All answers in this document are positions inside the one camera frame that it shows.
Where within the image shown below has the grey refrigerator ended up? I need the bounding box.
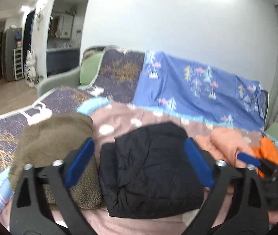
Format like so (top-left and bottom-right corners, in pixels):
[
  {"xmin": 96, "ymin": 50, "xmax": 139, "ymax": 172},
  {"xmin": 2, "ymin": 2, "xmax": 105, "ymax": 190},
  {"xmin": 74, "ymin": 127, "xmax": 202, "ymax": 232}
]
[{"xmin": 3, "ymin": 27, "xmax": 22, "ymax": 82}]

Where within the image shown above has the pink puffer jacket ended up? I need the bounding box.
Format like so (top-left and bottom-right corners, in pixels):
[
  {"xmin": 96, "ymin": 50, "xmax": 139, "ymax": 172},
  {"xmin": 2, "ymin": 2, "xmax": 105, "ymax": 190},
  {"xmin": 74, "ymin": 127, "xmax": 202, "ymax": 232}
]
[{"xmin": 190, "ymin": 127, "xmax": 262, "ymax": 168}]

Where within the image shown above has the white cat figurine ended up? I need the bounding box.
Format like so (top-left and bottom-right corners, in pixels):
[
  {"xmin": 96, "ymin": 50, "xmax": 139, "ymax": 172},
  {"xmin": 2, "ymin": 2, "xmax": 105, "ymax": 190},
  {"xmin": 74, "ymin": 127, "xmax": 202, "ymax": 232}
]
[{"xmin": 24, "ymin": 50, "xmax": 37, "ymax": 88}]

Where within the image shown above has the pink polka-dot blanket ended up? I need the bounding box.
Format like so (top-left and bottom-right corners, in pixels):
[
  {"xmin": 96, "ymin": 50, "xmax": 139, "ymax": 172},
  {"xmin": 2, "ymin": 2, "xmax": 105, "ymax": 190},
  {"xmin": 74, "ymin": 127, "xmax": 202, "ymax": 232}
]
[{"xmin": 0, "ymin": 101, "xmax": 278, "ymax": 235}]

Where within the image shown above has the olive brown fleece garment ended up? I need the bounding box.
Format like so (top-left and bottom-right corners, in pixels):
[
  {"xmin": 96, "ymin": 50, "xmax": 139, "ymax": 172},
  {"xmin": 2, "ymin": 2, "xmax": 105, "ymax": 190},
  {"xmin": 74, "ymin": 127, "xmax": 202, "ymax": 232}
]
[{"xmin": 8, "ymin": 112, "xmax": 102, "ymax": 210}]

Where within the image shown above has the white shelf rack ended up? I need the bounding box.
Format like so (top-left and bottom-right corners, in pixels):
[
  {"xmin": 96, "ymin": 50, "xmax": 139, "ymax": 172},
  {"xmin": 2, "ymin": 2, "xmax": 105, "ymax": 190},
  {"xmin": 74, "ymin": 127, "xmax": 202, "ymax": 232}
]
[{"xmin": 12, "ymin": 48, "xmax": 24, "ymax": 81}]

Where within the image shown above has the dark purple tree-print quilt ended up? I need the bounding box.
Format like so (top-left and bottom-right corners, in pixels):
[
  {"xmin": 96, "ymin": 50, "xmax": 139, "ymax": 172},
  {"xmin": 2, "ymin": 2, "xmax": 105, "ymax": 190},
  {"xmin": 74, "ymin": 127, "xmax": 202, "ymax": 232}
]
[{"xmin": 0, "ymin": 48, "xmax": 144, "ymax": 187}]

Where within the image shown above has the dark blue kitchen counter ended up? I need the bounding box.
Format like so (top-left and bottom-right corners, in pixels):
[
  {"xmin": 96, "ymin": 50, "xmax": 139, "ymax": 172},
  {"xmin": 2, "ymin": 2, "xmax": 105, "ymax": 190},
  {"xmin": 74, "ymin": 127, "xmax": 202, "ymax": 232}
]
[{"xmin": 47, "ymin": 48, "xmax": 80, "ymax": 76}]

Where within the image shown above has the blue tree-print bed sheet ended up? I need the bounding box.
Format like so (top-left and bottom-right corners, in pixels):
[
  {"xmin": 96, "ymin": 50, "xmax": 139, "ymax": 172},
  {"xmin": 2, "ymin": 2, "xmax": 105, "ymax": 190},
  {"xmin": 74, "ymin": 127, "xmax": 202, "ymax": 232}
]
[{"xmin": 133, "ymin": 51, "xmax": 266, "ymax": 132}]

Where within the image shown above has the black puffer jacket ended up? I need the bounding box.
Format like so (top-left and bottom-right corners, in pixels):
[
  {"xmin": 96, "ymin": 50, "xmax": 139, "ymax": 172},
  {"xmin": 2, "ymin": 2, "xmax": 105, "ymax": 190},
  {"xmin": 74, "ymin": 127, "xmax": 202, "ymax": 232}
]
[{"xmin": 99, "ymin": 122, "xmax": 204, "ymax": 219}]

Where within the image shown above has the orange puffer jacket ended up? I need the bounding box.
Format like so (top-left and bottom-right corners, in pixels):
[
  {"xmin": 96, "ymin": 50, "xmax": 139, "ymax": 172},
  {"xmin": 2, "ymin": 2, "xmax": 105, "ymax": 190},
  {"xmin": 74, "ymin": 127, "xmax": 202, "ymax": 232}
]
[{"xmin": 250, "ymin": 137, "xmax": 278, "ymax": 165}]

